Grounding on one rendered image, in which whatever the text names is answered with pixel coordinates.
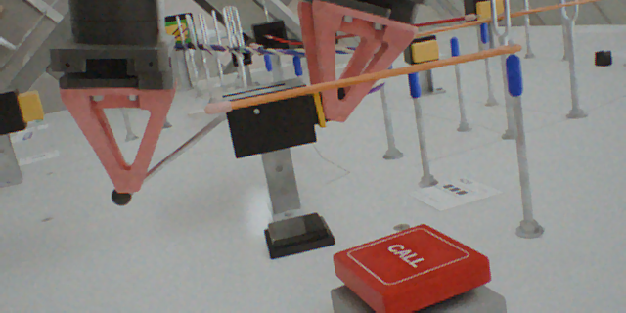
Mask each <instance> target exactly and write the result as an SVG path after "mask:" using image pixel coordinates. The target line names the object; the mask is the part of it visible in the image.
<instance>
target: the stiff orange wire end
mask: <svg viewBox="0 0 626 313"><path fill-rule="evenodd" d="M522 48H523V47H522V46H521V45H517V44H515V45H514V47H512V48H510V46H509V45H505V46H501V47H499V48H497V49H492V50H487V51H482V52H477V53H472V54H467V55H462V56H458V57H453V58H448V59H443V60H438V61H433V62H428V63H423V64H418V65H413V66H408V67H400V68H395V69H390V70H386V71H381V72H376V73H371V74H366V75H361V76H356V77H351V78H346V79H342V80H337V81H332V82H327V83H322V84H318V85H308V86H303V87H298V88H293V89H289V90H284V91H279V92H274V93H269V94H264V95H259V96H254V97H250V98H245V99H240V100H236V101H222V102H217V103H212V104H208V105H206V106H205V107H204V109H201V110H196V111H191V112H187V115H194V114H199V113H204V112H205V113H206V114H209V115H213V114H218V113H223V112H229V111H231V110H233V109H238V108H242V107H247V106H252V105H256V104H261V103H266V102H271V101H276V100H281V99H285V98H290V97H295V96H300V95H305V94H310V93H315V92H319V91H324V90H329V89H334V88H338V87H343V86H348V85H353V84H363V83H368V82H373V81H378V80H383V79H388V78H391V77H396V76H401V75H406V74H411V73H416V72H421V71H426V70H430V69H435V68H440V67H448V66H453V65H458V64H463V63H468V62H473V61H478V60H483V59H488V58H493V57H498V56H502V55H509V54H514V53H518V52H520V51H522Z"/></svg>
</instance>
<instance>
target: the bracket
mask: <svg viewBox="0 0 626 313"><path fill-rule="evenodd" d="M260 156H261V161H262V166H263V171H264V175H265V180H266V185H267V190H268V195H269V200H270V201H268V202H267V205H268V208H269V211H270V214H271V217H272V220H273V222H275V221H280V220H284V219H288V218H293V217H296V216H301V215H305V214H308V213H307V211H306V209H305V207H304V205H303V203H302V202H301V200H300V197H299V192H298V188H297V183H296V177H295V172H294V167H293V162H292V157H291V148H286V149H281V150H277V151H273V152H268V153H263V154H260Z"/></svg>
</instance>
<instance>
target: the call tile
mask: <svg viewBox="0 0 626 313"><path fill-rule="evenodd" d="M333 263H334V268H335V275H336V277H337V278H338V279H339V280H340V281H343V282H344V283H345V284H346V285H347V286H348V287H350V288H351V289H352V290H353V291H354V292H355V293H356V294H358V295H359V296H360V297H361V298H362V299H363V300H364V301H366V302H367V303H368V304H369V305H370V306H371V307H372V308H373V309H375V310H376V311H377V312H378V313H418V312H420V311H421V312H422V311H424V310H427V309H429V308H431V307H434V306H436V305H439V304H441V303H444V302H446V301H449V300H452V299H454V298H457V297H459V296H460V293H463V292H465V291H469V290H472V289H474V288H477V287H479V286H482V285H485V284H487V283H489V282H490V281H491V279H492V277H491V269H490V260H489V258H488V256H487V255H485V254H483V253H481V252H479V251H477V250H475V249H473V248H472V247H470V246H467V245H465V244H463V243H461V242H459V241H457V240H455V239H453V238H452V237H450V236H448V235H446V234H444V233H442V232H440V231H438V230H436V229H434V228H432V227H431V226H429V225H427V224H424V223H423V224H420V225H417V226H414V227H411V228H408V229H405V230H402V231H399V232H396V233H393V234H391V235H388V236H385V237H382V238H379V239H376V240H374V241H371V242H368V243H365V244H362V245H359V246H355V247H352V248H349V249H346V250H343V251H340V252H337V253H335V254H334V255H333Z"/></svg>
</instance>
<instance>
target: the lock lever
mask: <svg viewBox="0 0 626 313"><path fill-rule="evenodd" d="M225 120H227V116H226V113H225V112H224V113H222V114H220V115H218V116H217V117H216V118H214V119H213V120H212V121H210V122H209V124H208V125H207V126H205V127H204V128H203V129H202V130H201V131H199V132H198V133H197V134H196V135H194V136H193V137H192V138H191V139H189V140H188V141H187V142H185V143H184V144H183V145H180V146H179V148H178V149H176V150H175V151H174V152H172V153H171V154H170V155H169V156H167V157H166V158H164V159H163V160H162V161H161V162H159V163H158V164H157V165H155V166H154V167H153V168H152V169H150V170H149V171H148V172H147V174H146V176H145V179H144V182H143V184H145V183H146V182H147V181H148V180H150V179H151V178H152V177H154V176H155V175H156V174H157V173H159V172H160V171H161V170H163V169H164V168H165V166H167V165H168V164H169V163H171V162H172V161H173V160H174V159H176V158H177V157H179V156H180V155H181V154H182V153H184V152H185V151H186V150H188V149H189V148H190V147H191V146H193V145H194V144H195V143H197V142H198V141H199V140H200V139H202V138H203V137H204V136H205V135H207V134H208V133H209V132H210V131H212V130H213V129H214V128H215V127H216V126H218V125H219V124H220V123H221V122H223V121H225Z"/></svg>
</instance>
